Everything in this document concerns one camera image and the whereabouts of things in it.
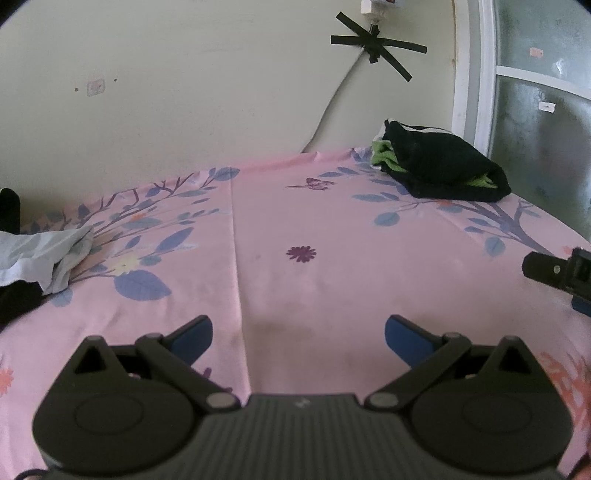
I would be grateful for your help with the white cloth garment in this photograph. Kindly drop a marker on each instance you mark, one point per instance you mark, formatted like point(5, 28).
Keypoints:
point(49, 257)

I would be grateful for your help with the white window frame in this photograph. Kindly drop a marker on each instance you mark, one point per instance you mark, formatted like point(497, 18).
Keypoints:
point(524, 73)

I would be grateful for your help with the pink floral bed sheet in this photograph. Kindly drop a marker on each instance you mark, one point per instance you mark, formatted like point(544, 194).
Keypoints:
point(299, 263)

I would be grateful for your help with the black garment at left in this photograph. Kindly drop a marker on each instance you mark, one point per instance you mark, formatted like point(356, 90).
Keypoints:
point(18, 295)

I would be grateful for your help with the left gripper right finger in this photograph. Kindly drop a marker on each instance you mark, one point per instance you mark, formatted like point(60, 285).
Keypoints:
point(429, 357)

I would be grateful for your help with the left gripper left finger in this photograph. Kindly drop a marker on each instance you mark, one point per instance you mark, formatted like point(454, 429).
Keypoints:
point(172, 357)

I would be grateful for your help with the small wall sticker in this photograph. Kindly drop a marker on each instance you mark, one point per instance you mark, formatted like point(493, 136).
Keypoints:
point(95, 87)

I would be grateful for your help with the green black small garment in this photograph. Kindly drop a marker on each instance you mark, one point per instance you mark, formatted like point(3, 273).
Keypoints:
point(433, 163)

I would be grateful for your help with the black tape cross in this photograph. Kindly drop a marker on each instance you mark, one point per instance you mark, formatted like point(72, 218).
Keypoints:
point(371, 42)

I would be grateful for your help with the white wall power adapter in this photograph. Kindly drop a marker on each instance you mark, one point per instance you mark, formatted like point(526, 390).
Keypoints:
point(376, 11)

